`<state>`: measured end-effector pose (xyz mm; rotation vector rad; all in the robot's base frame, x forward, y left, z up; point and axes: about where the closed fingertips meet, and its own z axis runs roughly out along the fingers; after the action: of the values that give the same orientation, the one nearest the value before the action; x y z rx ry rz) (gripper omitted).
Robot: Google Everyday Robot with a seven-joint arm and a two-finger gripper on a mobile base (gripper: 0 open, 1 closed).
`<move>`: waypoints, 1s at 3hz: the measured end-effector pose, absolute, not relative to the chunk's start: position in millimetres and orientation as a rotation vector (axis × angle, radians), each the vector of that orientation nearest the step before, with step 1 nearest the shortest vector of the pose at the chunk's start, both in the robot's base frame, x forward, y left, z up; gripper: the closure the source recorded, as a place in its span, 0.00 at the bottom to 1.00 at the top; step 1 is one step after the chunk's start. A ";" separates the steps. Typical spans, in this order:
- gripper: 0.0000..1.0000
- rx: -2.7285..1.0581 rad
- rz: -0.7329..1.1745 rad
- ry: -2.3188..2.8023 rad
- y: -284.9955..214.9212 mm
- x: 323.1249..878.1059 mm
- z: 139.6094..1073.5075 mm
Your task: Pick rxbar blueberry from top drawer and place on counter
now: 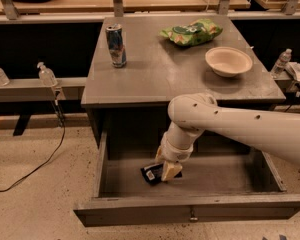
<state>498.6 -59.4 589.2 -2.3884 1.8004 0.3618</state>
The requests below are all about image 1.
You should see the wooden back table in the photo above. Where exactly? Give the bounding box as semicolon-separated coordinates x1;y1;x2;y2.
14;0;221;14

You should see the small clear water bottle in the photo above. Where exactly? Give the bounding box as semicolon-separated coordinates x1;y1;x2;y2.
270;49;292;79

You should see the green chip bag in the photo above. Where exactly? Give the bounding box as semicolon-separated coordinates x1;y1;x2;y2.
160;18;223;47

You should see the grey wooden cabinet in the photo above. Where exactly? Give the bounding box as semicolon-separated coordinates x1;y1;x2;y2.
80;14;287;158

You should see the open grey top drawer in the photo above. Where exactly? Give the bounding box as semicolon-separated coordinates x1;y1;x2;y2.
72;112;300;228

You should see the metal drawer knob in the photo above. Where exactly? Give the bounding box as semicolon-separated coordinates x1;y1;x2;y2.
189;208;198;222

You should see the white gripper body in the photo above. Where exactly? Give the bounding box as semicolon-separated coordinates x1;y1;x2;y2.
159;134;193;162

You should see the clear pump sanitizer bottle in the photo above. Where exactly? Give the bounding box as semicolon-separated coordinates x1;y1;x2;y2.
37;62;58;87

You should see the grey low bench shelf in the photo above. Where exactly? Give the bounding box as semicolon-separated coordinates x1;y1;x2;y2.
0;77;86;102

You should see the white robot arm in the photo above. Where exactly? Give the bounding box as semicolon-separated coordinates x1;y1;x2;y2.
155;93;300;181

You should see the dark blue rxbar wrapper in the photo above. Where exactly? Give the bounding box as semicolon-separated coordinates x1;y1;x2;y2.
141;163;168;185

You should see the black floor cable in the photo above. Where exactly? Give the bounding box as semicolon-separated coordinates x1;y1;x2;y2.
0;98;67;194

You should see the white paper bowl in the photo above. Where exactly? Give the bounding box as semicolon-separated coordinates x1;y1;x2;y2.
205;47;253;77

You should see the blue energy drink can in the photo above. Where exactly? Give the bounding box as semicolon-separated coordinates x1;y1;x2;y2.
106;24;126;68

